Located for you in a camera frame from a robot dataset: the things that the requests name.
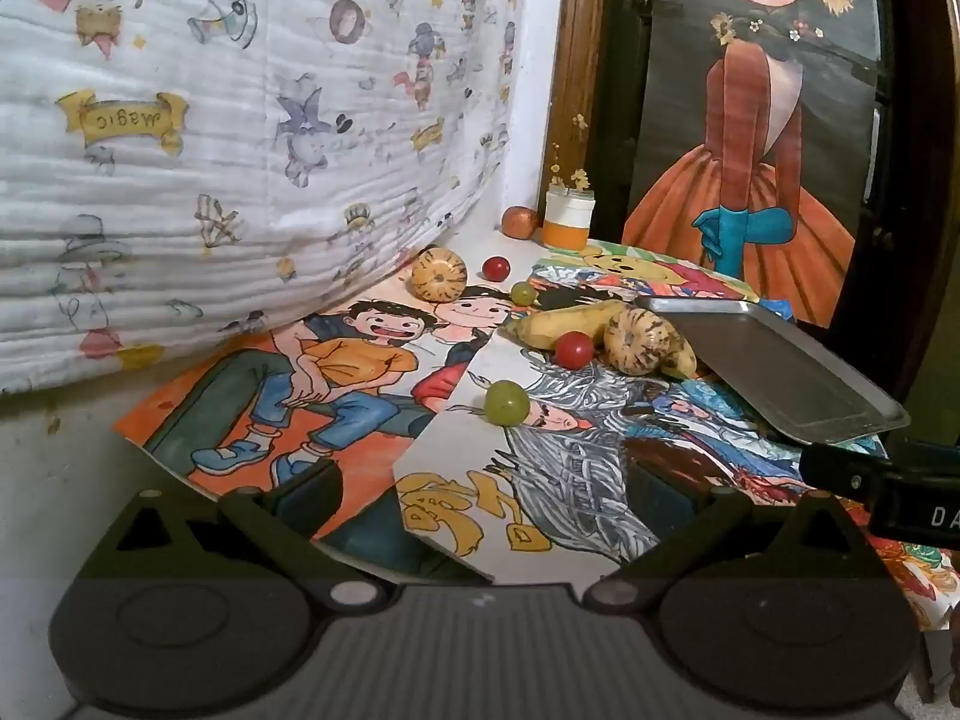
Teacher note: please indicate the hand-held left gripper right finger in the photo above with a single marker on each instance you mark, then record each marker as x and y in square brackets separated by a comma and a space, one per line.
[664, 499]

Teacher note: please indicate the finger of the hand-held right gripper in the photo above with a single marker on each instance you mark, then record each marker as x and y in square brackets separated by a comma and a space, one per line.
[840, 472]

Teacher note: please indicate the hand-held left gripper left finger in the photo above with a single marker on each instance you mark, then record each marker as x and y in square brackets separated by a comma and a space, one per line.
[307, 499]

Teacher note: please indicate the metal tray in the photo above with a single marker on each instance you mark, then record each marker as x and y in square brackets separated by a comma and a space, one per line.
[780, 375]

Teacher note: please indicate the dark-spotted yellow banana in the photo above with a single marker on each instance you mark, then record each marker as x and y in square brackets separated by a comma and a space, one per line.
[679, 364]

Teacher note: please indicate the striped yellow melon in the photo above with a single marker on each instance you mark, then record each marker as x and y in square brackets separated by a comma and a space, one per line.
[439, 275]
[641, 341]

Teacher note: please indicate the red cherry tomato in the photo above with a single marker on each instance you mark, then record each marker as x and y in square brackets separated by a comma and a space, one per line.
[574, 350]
[495, 268]

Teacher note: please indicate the green grape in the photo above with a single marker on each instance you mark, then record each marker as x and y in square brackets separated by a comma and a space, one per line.
[505, 403]
[523, 293]

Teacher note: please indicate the grey-haired character drawing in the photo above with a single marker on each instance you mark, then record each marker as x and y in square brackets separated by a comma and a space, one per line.
[570, 480]

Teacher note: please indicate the orange cartoon boys drawing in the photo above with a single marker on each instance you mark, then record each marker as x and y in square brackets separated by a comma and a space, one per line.
[247, 390]

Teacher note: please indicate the white and orange jar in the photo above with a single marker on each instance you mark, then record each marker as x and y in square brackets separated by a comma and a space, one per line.
[568, 221]

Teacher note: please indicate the copper-coloured apple ornament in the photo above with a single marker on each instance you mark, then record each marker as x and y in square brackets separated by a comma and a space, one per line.
[519, 223]

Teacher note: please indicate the dried yellow flower twigs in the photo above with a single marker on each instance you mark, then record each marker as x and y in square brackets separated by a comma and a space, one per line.
[574, 176]

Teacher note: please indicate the printed white blanket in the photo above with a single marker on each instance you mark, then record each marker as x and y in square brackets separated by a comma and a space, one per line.
[225, 127]

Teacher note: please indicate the wall poster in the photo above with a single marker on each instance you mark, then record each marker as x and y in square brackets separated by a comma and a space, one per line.
[750, 165]

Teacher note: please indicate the brown wooden frame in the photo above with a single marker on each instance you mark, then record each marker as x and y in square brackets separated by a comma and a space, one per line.
[577, 90]

